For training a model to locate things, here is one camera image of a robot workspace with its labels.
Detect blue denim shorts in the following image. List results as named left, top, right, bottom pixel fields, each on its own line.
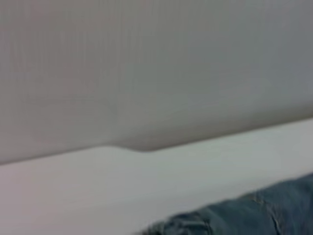
left=141, top=172, right=313, bottom=235

